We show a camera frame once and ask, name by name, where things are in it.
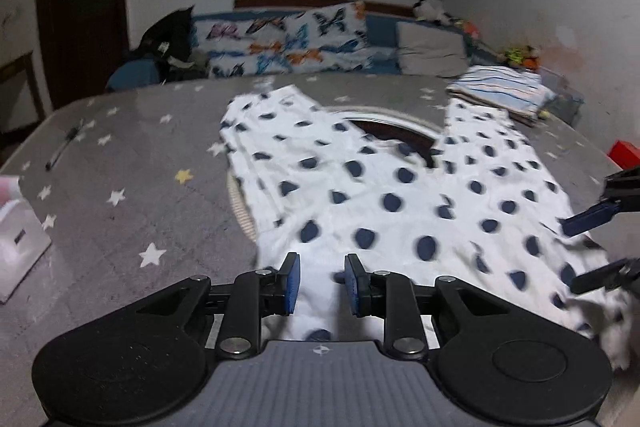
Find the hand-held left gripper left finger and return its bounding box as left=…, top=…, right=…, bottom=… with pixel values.
left=125, top=252, right=301, bottom=362

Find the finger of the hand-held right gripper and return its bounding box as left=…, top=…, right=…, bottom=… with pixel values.
left=559, top=169, right=640, bottom=238
left=570, top=257, right=640, bottom=295

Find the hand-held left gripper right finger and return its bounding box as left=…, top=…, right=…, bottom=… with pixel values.
left=344, top=253, right=526, bottom=360

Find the white navy polka-dot garment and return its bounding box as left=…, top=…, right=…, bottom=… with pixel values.
left=219, top=86, right=632, bottom=370

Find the black clothes pile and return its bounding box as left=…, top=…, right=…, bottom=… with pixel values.
left=125, top=6, right=196, bottom=70

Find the red box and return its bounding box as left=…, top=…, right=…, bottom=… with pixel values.
left=609, top=139, right=640, bottom=168

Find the clear plastic toy box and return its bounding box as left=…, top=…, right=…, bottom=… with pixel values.
left=540, top=67, right=586, bottom=128

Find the folded blue striped blanket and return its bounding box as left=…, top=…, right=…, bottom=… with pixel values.
left=446, top=65, right=557, bottom=124

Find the yellow green plush toy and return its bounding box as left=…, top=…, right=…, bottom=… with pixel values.
left=502, top=46, right=543, bottom=72

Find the grey star-print tablecloth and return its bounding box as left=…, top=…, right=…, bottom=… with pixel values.
left=0, top=74, right=640, bottom=427

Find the orange pink plush toy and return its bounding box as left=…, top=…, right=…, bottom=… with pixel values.
left=452, top=19, right=481, bottom=40

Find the grey pillow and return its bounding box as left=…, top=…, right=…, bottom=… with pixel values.
left=396, top=21, right=471, bottom=78

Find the butterfly print pillow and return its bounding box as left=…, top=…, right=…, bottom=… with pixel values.
left=280, top=2, right=376, bottom=72
left=191, top=13, right=296, bottom=80

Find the olive green bag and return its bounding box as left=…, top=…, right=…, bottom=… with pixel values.
left=170, top=52, right=208, bottom=72

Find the blue sofa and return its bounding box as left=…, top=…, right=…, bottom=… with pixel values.
left=105, top=9, right=583, bottom=128

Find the white black plush toy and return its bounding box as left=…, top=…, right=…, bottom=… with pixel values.
left=412, top=0, right=451, bottom=25

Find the black pen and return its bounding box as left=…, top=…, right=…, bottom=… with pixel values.
left=45, top=125, right=86, bottom=171

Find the white paper box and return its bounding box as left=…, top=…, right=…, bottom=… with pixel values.
left=0, top=199, right=52, bottom=305

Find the wooden side table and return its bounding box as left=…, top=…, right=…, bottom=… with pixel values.
left=0, top=52, right=46, bottom=142

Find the dark wooden door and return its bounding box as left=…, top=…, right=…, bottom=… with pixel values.
left=35, top=0, right=131, bottom=110

